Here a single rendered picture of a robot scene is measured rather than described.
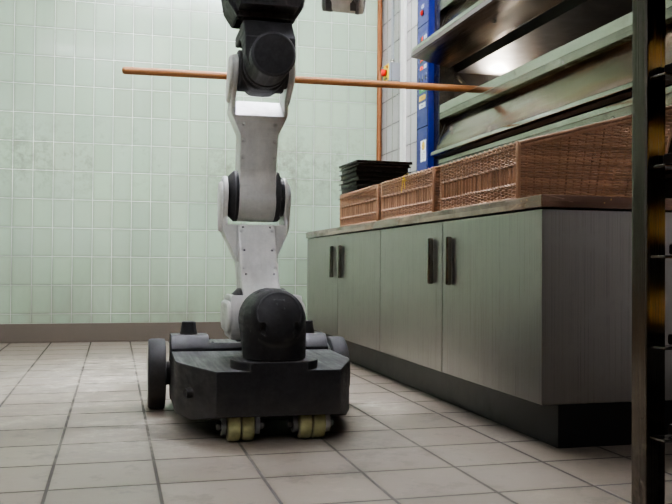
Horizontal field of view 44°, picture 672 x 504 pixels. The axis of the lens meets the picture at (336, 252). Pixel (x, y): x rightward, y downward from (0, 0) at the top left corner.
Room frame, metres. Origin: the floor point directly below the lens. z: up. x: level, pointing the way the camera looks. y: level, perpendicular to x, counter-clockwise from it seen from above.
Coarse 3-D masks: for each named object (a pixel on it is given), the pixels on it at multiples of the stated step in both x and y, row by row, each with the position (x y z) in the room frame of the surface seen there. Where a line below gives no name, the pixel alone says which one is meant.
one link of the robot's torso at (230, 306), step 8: (232, 296) 2.12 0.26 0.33; (240, 296) 2.12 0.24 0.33; (296, 296) 2.16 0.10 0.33; (224, 304) 2.18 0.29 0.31; (232, 304) 2.11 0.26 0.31; (240, 304) 2.11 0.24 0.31; (224, 312) 2.18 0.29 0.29; (232, 312) 2.10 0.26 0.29; (224, 320) 2.18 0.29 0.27; (232, 320) 2.10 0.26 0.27; (224, 328) 2.18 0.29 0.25; (232, 328) 2.10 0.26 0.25; (232, 336) 2.11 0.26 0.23
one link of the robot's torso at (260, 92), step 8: (240, 56) 2.21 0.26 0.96; (240, 64) 2.20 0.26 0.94; (240, 72) 2.20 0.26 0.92; (240, 80) 2.21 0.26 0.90; (248, 80) 2.20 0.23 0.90; (240, 88) 2.24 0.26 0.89; (248, 88) 2.24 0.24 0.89; (256, 88) 2.21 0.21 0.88; (264, 88) 2.20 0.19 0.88; (272, 88) 2.21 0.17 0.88; (280, 88) 2.25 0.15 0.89; (256, 96) 2.30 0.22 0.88; (264, 96) 2.30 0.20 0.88
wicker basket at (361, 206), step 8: (376, 184) 3.28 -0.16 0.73; (352, 192) 3.61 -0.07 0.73; (360, 192) 3.49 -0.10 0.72; (368, 192) 3.39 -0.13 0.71; (376, 192) 3.28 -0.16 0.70; (344, 200) 3.74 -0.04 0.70; (352, 200) 3.62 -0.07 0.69; (360, 200) 3.50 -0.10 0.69; (368, 200) 3.38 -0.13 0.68; (376, 200) 3.28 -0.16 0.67; (344, 208) 3.74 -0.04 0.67; (352, 208) 3.62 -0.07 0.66; (360, 208) 3.50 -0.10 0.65; (368, 208) 3.39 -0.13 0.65; (376, 208) 3.28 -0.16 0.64; (344, 216) 3.74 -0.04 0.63; (352, 216) 3.60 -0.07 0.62; (360, 216) 3.50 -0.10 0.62; (368, 216) 3.39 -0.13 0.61; (376, 216) 3.28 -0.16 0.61; (344, 224) 3.74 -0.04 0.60; (352, 224) 3.60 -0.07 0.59
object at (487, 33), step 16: (496, 0) 3.07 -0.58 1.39; (512, 0) 3.04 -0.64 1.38; (528, 0) 3.01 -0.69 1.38; (544, 0) 2.99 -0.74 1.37; (560, 0) 2.96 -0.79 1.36; (464, 16) 3.33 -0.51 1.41; (480, 16) 3.25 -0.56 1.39; (496, 16) 3.22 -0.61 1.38; (512, 16) 3.19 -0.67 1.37; (528, 16) 3.16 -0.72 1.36; (448, 32) 3.50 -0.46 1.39; (464, 32) 3.46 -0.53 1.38; (480, 32) 3.43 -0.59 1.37; (496, 32) 3.39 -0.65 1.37; (432, 48) 3.74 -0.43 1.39; (448, 48) 3.70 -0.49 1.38; (464, 48) 3.66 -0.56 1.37; (480, 48) 3.62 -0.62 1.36; (448, 64) 3.93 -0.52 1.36
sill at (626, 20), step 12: (612, 24) 2.59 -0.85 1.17; (624, 24) 2.53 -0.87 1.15; (588, 36) 2.72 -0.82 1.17; (600, 36) 2.65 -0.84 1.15; (564, 48) 2.87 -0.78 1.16; (576, 48) 2.79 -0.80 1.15; (540, 60) 3.03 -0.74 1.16; (552, 60) 2.95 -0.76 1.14; (516, 72) 3.21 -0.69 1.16; (492, 84) 3.41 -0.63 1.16; (468, 96) 3.65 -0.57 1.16; (444, 108) 3.91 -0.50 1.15
